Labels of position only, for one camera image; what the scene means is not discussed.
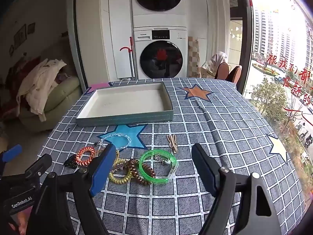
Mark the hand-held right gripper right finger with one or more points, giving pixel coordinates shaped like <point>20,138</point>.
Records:
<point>203,167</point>

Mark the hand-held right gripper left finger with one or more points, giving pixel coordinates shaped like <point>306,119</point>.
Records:
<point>102,170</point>

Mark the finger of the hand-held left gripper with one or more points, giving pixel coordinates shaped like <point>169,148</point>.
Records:
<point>39,164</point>
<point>12,150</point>

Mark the black hair claw clip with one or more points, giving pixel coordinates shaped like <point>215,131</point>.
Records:
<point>71,162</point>

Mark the beige rabbit hair clip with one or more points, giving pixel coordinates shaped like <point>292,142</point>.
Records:
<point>174,145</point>

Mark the silver charm pendant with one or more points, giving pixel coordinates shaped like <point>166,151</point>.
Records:
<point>167,162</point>

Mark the green plastic bangle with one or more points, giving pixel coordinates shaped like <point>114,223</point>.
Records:
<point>144,173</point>

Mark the grey-green shallow box tray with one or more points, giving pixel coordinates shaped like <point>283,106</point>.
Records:
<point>127,102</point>

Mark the person's left hand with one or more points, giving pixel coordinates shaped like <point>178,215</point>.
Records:
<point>20,221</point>

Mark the pale green sofa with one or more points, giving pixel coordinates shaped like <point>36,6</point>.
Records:
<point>63,90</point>

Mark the cream clothes pile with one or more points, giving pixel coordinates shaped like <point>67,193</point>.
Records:
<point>41,78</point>

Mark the dark red cloth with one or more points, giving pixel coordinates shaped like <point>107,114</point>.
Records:
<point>22,68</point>

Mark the brown slipper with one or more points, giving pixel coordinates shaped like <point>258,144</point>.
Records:
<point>222,71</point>
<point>235,74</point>

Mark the white cloth bag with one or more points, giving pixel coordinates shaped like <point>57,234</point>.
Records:
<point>216,60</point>

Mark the beige checked panel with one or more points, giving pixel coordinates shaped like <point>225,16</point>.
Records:
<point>193,56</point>

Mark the white washing machine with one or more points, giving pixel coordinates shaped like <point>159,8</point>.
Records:
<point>161,58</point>

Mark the white tall cabinet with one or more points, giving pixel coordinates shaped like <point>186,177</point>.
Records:
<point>117,41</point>

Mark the large wall picture frame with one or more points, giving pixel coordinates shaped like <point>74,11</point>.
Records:
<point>20,36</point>

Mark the small wall picture frame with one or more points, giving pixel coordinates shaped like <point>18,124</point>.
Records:
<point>31,28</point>

